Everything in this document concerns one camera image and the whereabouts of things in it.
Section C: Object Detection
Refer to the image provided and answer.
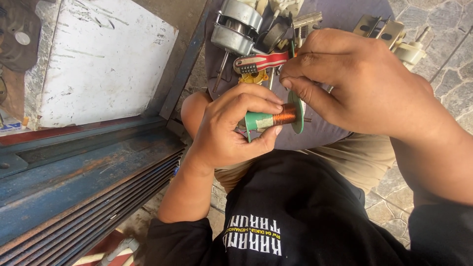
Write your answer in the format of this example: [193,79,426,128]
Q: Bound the yellow plastic gear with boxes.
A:
[238,69,270,85]

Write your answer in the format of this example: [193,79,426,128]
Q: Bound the white and blue carton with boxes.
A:
[0,110,29,136]

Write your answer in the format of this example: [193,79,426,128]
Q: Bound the person's khaki shorts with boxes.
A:
[214,132,397,196]

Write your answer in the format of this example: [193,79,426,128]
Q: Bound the beige metal bracket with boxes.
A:
[353,15,405,49]

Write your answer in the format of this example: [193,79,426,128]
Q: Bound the person's left knee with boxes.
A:
[180,91,214,140]

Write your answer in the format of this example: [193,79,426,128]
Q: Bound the dark round metal part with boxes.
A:
[262,22,291,49]

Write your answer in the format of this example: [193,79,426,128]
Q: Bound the cream plastic gearbox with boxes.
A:
[393,26,431,71]

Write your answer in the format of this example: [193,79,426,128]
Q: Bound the grey metal fan motor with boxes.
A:
[211,0,267,94]

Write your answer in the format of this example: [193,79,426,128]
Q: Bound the blue rusty metal shutter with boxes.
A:
[0,0,211,266]

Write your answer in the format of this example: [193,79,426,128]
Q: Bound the person's left hand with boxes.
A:
[186,83,285,173]

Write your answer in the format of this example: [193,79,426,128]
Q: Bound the dark dusty motor housing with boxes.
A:
[0,0,42,73]

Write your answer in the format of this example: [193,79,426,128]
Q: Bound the white plastic fan part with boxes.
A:
[269,0,306,18]

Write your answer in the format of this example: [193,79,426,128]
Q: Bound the person's black shirt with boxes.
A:
[143,149,473,266]

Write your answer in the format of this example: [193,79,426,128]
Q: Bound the small grey metal piece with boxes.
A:
[292,12,323,31]

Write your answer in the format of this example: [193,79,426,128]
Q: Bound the grey cloth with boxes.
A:
[204,0,397,151]

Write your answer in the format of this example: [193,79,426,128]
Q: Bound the white scratched board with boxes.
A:
[24,0,180,131]

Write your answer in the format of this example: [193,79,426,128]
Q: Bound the person's right hand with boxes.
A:
[279,28,445,139]

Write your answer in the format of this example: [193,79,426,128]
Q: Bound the red and white screwdriver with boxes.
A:
[233,50,291,75]

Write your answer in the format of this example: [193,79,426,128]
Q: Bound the green spool of copper wire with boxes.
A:
[238,90,312,143]

